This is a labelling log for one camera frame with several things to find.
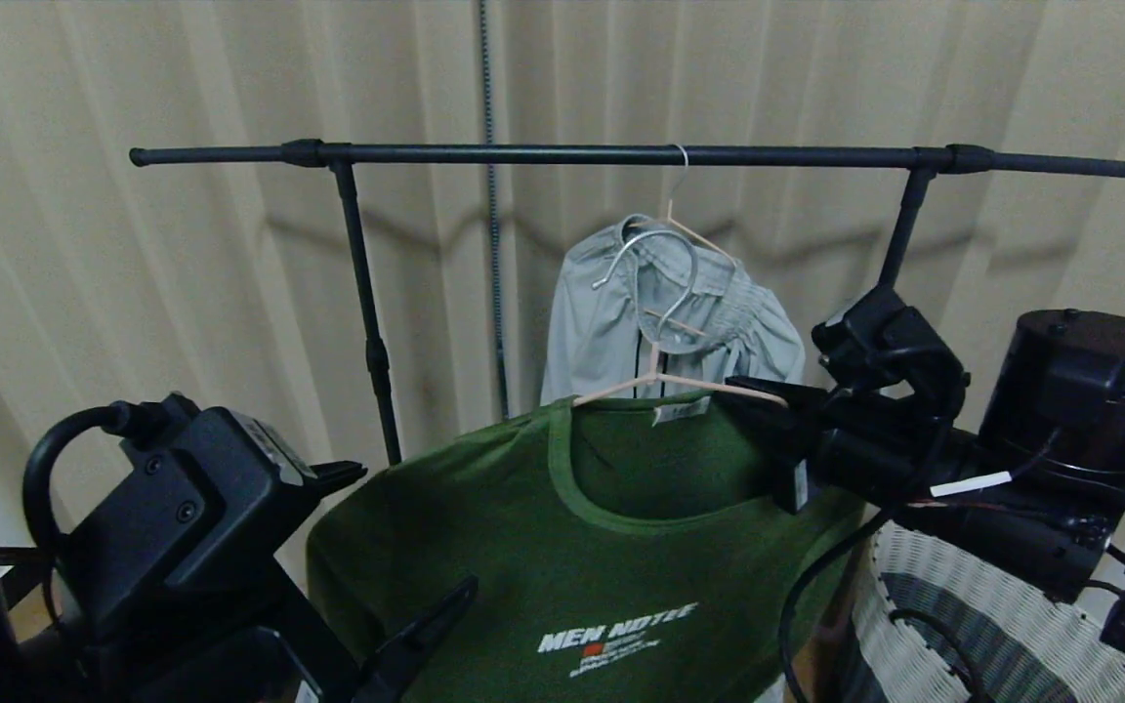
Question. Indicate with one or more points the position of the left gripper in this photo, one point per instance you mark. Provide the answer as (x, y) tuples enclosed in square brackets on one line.
[(230, 654)]

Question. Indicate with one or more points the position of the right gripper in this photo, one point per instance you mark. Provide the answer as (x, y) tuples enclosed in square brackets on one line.
[(973, 517)]

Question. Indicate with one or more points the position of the green garment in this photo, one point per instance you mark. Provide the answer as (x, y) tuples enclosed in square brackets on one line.
[(523, 547)]

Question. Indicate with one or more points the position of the pale grey shorts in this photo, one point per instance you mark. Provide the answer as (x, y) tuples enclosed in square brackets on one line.
[(592, 322)]

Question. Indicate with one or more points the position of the pink clothes hanger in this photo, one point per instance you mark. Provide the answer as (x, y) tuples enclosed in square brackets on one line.
[(656, 359), (670, 213)]

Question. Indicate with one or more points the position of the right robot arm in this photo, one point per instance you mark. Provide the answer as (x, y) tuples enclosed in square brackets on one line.
[(1080, 391)]

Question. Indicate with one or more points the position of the white laundry basket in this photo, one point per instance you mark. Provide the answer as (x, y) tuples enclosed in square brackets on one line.
[(963, 576)]

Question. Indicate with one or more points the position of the black clothes rack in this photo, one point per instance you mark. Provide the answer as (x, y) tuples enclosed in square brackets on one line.
[(621, 155)]

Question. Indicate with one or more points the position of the beige curtain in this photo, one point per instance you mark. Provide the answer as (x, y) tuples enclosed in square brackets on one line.
[(133, 78)]

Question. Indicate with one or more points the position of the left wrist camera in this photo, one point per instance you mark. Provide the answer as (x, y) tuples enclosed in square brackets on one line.
[(191, 508)]

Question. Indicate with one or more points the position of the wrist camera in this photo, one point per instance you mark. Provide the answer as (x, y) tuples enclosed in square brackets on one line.
[(191, 508), (885, 342)]

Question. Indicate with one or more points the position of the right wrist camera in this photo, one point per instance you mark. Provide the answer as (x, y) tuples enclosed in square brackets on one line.
[(885, 342)]

